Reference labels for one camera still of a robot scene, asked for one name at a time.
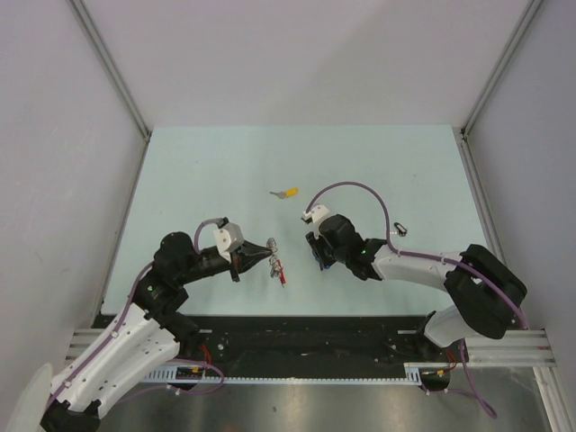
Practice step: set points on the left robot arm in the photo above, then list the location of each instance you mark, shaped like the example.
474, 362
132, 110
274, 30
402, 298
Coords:
148, 331

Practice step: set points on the aluminium frame post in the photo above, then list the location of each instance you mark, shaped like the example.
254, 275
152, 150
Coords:
505, 58
96, 41

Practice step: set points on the left aluminium frame post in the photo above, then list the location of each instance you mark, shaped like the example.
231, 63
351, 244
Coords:
96, 41

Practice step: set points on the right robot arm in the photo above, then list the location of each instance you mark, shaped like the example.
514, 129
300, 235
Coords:
486, 295

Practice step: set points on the right aluminium frame post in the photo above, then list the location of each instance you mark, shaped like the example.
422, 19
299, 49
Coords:
505, 58

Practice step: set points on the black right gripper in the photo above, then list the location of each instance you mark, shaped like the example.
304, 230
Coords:
317, 246

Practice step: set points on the yellow tagged key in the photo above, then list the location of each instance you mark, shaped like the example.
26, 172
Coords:
285, 194

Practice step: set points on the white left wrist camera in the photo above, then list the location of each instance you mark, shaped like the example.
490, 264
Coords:
228, 238

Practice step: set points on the red handled key organizer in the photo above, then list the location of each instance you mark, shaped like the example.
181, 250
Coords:
276, 266

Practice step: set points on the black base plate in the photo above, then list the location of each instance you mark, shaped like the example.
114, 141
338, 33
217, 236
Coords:
303, 343

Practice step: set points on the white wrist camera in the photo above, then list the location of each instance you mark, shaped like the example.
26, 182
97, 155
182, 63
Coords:
314, 217
228, 238

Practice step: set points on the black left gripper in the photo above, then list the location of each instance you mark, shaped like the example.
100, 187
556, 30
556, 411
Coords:
245, 256

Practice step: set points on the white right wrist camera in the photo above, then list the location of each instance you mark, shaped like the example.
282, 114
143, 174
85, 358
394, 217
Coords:
314, 217

